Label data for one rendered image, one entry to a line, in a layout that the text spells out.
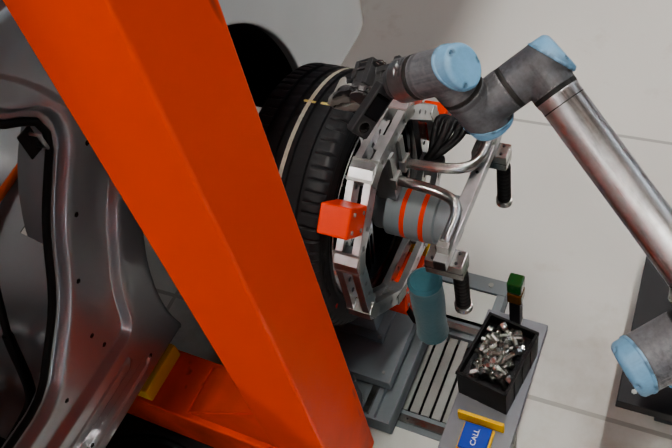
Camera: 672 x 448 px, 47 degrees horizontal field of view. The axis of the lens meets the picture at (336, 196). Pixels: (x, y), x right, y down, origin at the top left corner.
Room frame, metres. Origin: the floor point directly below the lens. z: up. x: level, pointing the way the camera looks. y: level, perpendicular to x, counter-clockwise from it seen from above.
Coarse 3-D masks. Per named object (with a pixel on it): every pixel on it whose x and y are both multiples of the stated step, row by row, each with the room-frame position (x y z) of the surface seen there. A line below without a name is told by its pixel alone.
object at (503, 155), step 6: (474, 144) 1.30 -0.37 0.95; (480, 144) 1.30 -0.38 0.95; (504, 144) 1.27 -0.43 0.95; (474, 150) 1.28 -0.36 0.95; (498, 150) 1.26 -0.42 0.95; (504, 150) 1.26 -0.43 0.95; (510, 150) 1.26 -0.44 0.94; (498, 156) 1.24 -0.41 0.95; (504, 156) 1.24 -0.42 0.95; (510, 156) 1.26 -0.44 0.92; (492, 162) 1.25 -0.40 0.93; (498, 162) 1.24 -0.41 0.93; (504, 162) 1.23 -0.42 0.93; (492, 168) 1.25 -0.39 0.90; (498, 168) 1.24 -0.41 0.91; (504, 168) 1.23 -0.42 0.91
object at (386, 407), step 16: (416, 336) 1.29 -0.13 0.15; (416, 352) 1.22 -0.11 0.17; (400, 368) 1.19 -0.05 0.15; (416, 368) 1.19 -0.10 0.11; (368, 384) 1.17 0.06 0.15; (400, 384) 1.14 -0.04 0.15; (368, 400) 1.10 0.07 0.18; (384, 400) 1.10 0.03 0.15; (400, 400) 1.09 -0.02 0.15; (368, 416) 1.05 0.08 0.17; (384, 416) 1.05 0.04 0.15
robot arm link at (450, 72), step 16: (432, 48) 1.12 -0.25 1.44; (448, 48) 1.08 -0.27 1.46; (464, 48) 1.08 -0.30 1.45; (416, 64) 1.10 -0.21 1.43; (432, 64) 1.07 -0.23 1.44; (448, 64) 1.05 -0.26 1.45; (464, 64) 1.06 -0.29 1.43; (480, 64) 1.07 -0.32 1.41; (416, 80) 1.08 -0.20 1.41; (432, 80) 1.06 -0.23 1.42; (448, 80) 1.04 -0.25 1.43; (464, 80) 1.03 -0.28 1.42; (416, 96) 1.09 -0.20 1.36; (432, 96) 1.07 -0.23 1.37; (448, 96) 1.04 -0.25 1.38; (464, 96) 1.04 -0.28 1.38
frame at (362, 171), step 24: (384, 120) 1.31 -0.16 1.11; (432, 120) 1.43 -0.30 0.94; (384, 144) 1.22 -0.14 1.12; (360, 168) 1.17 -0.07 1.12; (360, 240) 1.06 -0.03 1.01; (408, 240) 1.32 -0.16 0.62; (336, 264) 1.05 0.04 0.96; (360, 264) 1.03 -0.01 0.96; (408, 264) 1.24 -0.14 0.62; (360, 288) 1.03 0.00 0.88; (384, 288) 1.17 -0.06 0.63; (360, 312) 1.04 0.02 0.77
